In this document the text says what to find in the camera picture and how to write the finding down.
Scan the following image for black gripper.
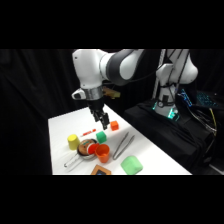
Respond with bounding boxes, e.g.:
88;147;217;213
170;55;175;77
87;97;111;131

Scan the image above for red cube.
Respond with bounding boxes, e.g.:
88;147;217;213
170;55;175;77
110;120;120;132

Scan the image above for green cube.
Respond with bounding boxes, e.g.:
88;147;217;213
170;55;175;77
95;130;108;144

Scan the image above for red and white marker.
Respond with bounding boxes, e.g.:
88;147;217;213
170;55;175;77
80;128;97;137

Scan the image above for red and white toy can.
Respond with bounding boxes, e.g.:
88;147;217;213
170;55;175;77
87;143;100;156

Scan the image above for brown toy food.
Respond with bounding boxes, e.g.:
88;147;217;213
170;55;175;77
78;139;94;153

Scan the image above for orange plastic cup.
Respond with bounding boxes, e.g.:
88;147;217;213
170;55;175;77
94;143;111;164

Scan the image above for metal tongs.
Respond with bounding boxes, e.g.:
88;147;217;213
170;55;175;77
112;131;136;161

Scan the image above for yellow plastic cup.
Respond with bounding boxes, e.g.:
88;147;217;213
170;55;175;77
67;133;81;151

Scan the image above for wooden framed black slate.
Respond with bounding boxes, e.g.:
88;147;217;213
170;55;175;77
90;164;112;176

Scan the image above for light green plastic box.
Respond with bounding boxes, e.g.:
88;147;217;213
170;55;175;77
120;155;144;176

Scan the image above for black cloth covered stand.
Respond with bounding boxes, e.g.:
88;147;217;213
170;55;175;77
123;98;224;175

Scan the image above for black curtain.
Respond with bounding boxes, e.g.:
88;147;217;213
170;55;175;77
0;49;224;176

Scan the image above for blue backlit keyboard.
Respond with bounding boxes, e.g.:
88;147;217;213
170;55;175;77
196;91;220;108

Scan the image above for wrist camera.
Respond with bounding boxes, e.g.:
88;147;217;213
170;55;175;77
102;87;121;100

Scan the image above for metal pan with handle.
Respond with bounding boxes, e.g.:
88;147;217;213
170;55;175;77
63;139;100;169

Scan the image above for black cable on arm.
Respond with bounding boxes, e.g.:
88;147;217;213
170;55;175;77
109;49;185;98

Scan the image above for yellow cable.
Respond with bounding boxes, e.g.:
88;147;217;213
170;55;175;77
209;108;218;137

